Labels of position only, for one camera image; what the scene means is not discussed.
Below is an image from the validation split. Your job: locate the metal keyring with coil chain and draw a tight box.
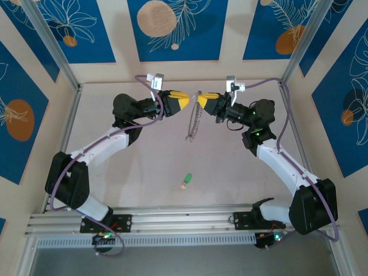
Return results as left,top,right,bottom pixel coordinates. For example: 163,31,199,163
185,90,204,141

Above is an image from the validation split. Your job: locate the green capped key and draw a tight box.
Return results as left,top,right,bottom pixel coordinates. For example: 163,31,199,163
175,173,193,190

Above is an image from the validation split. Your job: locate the thin black gripper wire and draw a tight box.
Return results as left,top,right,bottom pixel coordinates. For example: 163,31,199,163
225,118,246,132

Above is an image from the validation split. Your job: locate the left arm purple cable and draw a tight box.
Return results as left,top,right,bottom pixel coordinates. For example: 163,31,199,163
49,74,165,257

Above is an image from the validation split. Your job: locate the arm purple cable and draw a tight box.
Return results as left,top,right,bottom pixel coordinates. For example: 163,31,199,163
49,74,165,257
246,76,340,251

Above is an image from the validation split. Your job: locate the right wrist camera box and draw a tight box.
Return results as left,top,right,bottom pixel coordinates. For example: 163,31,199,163
225,75,247,101

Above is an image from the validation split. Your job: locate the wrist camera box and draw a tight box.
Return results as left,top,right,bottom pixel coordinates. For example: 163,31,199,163
225,75,247,101
145,73,165,90

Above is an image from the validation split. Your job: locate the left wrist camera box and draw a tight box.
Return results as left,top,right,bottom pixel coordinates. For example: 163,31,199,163
145,73,165,90

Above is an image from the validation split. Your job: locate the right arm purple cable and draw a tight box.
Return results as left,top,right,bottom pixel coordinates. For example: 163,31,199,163
246,76,340,251

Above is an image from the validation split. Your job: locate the aluminium table side rail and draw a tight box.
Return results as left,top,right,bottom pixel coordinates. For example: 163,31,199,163
277,80,324,206
41,85,84,213

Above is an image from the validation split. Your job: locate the aluminium frame post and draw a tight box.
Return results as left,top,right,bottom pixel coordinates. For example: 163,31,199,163
277,0,336,87
21,0,82,91

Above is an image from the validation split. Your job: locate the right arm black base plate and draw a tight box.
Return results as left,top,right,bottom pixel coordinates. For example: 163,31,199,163
233,211,286,231

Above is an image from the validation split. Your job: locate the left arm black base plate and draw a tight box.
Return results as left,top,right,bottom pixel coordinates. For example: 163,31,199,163
79,214,133,233

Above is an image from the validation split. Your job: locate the aluminium mounting rail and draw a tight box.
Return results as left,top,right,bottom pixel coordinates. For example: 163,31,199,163
24,204,342,237

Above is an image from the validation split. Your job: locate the grey slotted cable duct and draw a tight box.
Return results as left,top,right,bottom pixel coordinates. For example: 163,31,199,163
36,233,257,248

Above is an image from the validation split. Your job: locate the aluminium frame leg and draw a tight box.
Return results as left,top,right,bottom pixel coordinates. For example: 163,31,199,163
326,229,353,276
16,237,40,276

